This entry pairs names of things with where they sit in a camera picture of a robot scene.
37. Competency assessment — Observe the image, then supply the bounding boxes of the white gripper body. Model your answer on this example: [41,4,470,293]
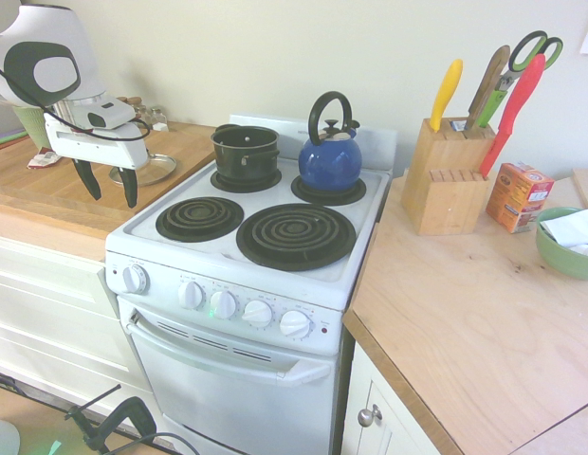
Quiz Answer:
[44,111,152,170]

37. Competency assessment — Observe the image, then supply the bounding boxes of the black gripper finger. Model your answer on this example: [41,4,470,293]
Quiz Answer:
[116,165,139,209]
[72,158,102,202]

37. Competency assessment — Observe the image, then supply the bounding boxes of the glass pot lid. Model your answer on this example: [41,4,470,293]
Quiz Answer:
[107,152,178,187]

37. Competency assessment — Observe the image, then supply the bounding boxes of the black cooking pot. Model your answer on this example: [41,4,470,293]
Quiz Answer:
[210,123,281,187]

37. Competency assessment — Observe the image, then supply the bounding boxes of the small coil burner under pot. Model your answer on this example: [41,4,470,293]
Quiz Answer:
[209,168,283,194]

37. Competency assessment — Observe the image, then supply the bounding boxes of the red white paper packet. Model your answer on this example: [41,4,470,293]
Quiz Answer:
[27,146,63,171]

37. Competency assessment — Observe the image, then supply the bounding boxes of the small bare coil burner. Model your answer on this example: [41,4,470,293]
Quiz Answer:
[155,196,247,242]

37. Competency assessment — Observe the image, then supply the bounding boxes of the green ribbed utensil holder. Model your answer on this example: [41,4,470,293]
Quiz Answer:
[11,104,56,149]

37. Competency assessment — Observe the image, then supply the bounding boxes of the white stove knob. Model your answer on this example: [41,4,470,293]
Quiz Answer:
[209,289,238,319]
[240,299,274,329]
[121,264,151,295]
[177,280,208,312]
[278,308,313,340]

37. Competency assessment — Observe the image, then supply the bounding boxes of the green thin mat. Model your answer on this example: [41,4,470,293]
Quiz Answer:
[0,130,30,148]

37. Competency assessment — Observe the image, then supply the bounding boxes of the white drawer cabinet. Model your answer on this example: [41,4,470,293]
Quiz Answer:
[0,234,151,404]

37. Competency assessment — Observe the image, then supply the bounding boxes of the large bare coil burner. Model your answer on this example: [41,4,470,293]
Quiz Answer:
[235,202,358,272]

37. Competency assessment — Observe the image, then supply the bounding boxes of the white electric stove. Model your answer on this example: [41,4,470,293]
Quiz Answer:
[103,113,399,455]

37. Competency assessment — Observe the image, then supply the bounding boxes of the black bar clamp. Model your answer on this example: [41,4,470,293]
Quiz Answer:
[64,383,157,454]

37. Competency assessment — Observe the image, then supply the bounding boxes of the small coil burner under kettle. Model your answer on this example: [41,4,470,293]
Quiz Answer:
[290,173,367,207]

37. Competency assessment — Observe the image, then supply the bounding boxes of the white oven door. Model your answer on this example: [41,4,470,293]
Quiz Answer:
[117,296,340,455]

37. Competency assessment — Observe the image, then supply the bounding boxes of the wooden knife block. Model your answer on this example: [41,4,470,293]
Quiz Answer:
[400,117,497,237]

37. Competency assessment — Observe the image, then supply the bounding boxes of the round metal cabinet knob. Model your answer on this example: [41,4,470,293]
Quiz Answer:
[358,404,384,428]

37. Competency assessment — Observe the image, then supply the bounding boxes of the white cabinet with metal knob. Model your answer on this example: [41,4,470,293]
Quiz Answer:
[340,340,450,455]

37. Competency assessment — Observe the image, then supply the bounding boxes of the orange cardboard box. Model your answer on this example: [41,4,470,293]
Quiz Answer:
[486,161,556,235]

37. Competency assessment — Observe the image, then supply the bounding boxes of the red knife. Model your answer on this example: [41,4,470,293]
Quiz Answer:
[478,53,546,179]

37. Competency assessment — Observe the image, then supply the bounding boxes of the green black kitchen scissors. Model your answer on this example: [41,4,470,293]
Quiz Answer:
[493,30,564,94]

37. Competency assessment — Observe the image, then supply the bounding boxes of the green ceramic bowl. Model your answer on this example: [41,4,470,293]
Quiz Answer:
[534,206,588,281]

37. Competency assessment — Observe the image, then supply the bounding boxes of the white paper in bowl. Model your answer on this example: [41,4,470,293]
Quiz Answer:
[540,207,588,260]

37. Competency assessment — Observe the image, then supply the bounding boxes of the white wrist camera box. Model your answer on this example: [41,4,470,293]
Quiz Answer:
[86,97,135,130]

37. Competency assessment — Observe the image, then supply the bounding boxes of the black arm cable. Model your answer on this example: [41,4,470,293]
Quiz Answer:
[0,59,152,143]

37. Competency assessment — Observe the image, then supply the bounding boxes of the blue kettle with black handle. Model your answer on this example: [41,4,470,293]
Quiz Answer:
[297,90,363,193]

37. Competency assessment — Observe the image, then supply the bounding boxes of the grey floor cable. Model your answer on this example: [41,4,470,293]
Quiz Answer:
[101,429,200,455]

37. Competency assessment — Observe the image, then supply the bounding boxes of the yellow handled knife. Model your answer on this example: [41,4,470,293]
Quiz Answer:
[429,58,465,134]

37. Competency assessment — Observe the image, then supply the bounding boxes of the wooden handled knife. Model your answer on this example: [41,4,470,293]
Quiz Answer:
[464,45,512,132]

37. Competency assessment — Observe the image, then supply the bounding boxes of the green handled knife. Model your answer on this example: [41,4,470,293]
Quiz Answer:
[476,87,508,129]

